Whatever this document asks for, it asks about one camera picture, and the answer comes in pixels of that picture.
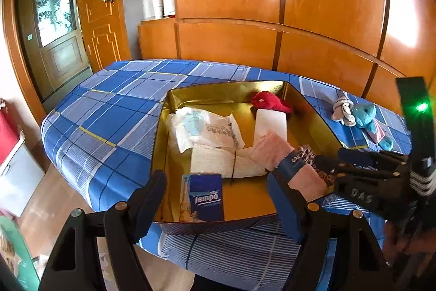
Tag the blue teddy bear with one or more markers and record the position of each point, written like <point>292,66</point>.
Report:
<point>364,113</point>

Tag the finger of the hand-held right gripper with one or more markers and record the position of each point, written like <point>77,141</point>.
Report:
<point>357,156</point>
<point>361,188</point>

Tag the blue plaid bed sheet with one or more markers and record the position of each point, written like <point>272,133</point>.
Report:
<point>119,107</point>

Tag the white rectangular foam block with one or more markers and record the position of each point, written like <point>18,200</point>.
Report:
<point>270,127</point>

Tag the pink fuzzy sock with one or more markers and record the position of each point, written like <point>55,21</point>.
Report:
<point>272,147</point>

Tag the gold tin box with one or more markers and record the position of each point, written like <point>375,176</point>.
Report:
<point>245,199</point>

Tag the white storage box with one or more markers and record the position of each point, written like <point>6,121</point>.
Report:
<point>20,182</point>

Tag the glass paned wooden door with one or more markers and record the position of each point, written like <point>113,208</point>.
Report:
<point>61,49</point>

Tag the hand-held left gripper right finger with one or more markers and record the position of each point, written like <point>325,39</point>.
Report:
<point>284,205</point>

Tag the green printed item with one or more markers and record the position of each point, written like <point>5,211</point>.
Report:
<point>17,243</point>

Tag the grey striped plush toy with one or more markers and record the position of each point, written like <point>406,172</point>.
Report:
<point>344,110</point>

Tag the white printed plastic packet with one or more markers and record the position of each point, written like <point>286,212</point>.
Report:
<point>221,130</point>

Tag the red box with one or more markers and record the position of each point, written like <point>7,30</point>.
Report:
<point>6,137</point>

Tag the wooden door with line pattern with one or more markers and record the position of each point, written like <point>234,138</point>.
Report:
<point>102,32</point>

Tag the crumpled clear plastic bag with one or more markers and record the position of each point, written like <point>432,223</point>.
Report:
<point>184,127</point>

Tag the blue tissue pack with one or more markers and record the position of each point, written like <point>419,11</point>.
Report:
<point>204,199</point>

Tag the stack of white paper cups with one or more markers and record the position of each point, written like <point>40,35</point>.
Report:
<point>157,1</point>

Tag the person's right hand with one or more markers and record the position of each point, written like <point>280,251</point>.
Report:
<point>398,241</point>

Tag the white jar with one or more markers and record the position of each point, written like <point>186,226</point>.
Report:
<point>169,4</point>

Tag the beige mesh cloth roll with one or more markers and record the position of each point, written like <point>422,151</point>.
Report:
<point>211,161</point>

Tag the red plush cushion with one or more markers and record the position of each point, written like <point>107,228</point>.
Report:
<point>269,100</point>

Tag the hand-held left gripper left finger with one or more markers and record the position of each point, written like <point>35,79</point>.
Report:
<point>150,205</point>

